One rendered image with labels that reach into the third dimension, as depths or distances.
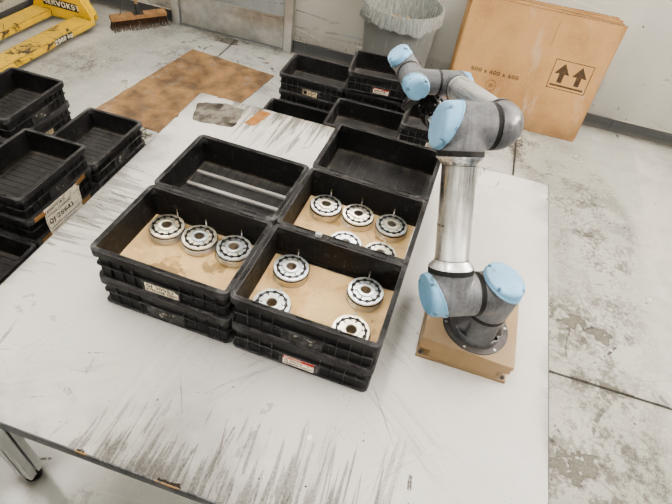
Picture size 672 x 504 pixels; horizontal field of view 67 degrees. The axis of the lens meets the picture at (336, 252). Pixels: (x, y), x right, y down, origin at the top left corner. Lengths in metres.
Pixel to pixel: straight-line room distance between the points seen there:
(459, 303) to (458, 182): 0.30
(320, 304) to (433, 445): 0.47
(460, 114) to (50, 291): 1.24
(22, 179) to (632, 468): 2.76
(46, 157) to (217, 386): 1.51
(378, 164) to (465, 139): 0.74
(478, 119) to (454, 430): 0.79
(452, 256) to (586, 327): 1.66
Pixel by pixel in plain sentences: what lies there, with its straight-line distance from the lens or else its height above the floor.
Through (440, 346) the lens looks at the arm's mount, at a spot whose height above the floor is 0.77.
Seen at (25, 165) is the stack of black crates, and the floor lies 0.49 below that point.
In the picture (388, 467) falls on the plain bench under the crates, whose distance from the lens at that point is 1.37.
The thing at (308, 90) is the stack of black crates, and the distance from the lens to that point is 3.20.
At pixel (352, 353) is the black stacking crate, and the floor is 0.87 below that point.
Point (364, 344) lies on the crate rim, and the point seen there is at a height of 0.93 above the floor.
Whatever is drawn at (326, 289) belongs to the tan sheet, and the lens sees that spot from 1.46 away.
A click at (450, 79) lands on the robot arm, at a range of 1.65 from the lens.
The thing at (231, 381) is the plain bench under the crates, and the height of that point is 0.70.
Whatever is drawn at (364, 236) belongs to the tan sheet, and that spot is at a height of 0.83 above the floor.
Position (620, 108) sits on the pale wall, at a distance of 4.54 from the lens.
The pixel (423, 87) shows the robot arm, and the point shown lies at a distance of 1.61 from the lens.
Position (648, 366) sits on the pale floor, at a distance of 2.91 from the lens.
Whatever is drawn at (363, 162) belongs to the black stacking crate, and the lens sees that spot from 1.94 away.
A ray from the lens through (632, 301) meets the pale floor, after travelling 3.16.
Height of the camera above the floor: 1.94
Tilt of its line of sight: 45 degrees down
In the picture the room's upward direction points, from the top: 9 degrees clockwise
